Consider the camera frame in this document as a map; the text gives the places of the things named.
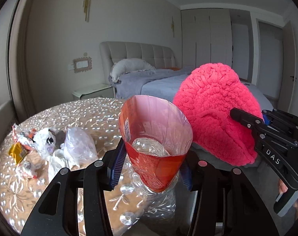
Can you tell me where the clear plastic bag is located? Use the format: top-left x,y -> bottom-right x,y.
64,127 -> 98,167

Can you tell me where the red snack bag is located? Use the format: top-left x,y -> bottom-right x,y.
119,95 -> 193,193

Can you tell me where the pink knitted hat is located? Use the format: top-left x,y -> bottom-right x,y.
173,63 -> 263,166

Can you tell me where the white plastic bag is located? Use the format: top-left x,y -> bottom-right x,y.
33,128 -> 58,159

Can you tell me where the yellow snack wrapper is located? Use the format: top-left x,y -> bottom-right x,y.
8,142 -> 29,165

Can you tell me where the white crumpled tissue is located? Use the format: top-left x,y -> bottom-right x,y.
46,149 -> 76,182

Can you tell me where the grey cloth piece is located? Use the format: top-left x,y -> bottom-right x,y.
55,131 -> 66,149

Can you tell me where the white nightstand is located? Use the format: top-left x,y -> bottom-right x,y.
72,84 -> 115,101

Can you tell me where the bed with lilac cover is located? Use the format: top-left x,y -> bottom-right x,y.
109,66 -> 275,111

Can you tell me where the white pillow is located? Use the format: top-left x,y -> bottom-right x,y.
109,58 -> 155,83

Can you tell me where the orange printed clear wrapper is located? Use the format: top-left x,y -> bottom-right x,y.
11,123 -> 37,151

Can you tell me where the white wardrobe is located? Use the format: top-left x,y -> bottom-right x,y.
181,9 -> 232,68

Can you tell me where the beige tufted headboard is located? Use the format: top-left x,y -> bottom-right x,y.
99,41 -> 177,84

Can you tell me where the beige window seat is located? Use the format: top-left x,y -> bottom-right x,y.
0,101 -> 18,145

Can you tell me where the framed wall switch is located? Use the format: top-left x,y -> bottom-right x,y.
73,57 -> 92,73

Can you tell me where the gold wall lamp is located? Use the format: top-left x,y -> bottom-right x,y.
83,0 -> 91,22
171,17 -> 175,38

